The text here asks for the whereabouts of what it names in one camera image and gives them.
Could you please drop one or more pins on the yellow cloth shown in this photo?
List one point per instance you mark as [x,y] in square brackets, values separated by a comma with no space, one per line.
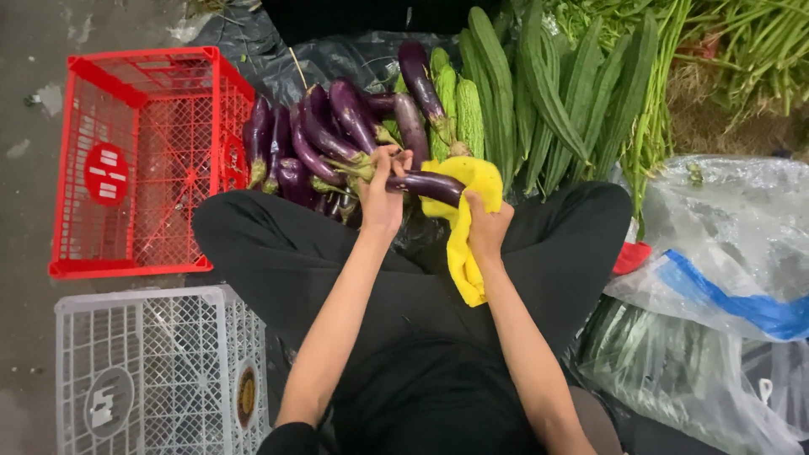
[471,174]

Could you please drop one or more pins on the person's left hand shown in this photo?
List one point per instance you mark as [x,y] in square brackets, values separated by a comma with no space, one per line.
[381,205]

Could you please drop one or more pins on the slim green bitter gourd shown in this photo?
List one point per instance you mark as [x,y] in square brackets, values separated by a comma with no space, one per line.
[446,95]

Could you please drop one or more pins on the pile of green ridge gourds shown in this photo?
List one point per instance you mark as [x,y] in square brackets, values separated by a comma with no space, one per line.
[556,95]

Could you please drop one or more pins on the bundle of green stalks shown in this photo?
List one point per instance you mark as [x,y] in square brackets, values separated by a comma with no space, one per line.
[654,126]

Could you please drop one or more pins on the person's right hand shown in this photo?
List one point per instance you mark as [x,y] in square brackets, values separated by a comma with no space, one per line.
[488,232]

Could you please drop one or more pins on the pile of purple eggplants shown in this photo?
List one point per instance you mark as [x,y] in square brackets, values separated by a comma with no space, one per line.
[328,136]

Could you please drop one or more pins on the black plastic sheet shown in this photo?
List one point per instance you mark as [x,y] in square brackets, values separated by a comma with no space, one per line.
[328,60]

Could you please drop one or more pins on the long purple eggplant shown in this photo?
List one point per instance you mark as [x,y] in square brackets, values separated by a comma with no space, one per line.
[430,184]

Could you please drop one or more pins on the person's black clothing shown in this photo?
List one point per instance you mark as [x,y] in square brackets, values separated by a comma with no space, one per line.
[417,379]

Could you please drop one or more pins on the large green bitter gourd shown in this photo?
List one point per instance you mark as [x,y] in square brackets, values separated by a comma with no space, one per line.
[471,117]

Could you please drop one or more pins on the small green bitter gourd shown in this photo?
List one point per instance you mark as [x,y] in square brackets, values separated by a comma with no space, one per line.
[438,58]

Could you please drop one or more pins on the clear bag of green vegetables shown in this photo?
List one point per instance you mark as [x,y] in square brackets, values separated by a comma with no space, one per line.
[663,373]

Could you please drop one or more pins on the red cloth piece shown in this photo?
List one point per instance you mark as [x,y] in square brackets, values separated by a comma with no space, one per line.
[631,258]

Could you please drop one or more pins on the red plastic crate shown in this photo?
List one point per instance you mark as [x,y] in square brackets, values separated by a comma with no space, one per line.
[151,161]

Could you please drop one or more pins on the heap of leafy greens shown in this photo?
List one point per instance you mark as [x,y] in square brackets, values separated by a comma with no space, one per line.
[752,50]

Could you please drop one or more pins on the clear bag with blue stripe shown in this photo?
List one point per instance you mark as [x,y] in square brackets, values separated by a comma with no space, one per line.
[727,253]

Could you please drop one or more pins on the white plastic crate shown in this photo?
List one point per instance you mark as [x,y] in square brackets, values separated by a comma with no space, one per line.
[158,373]

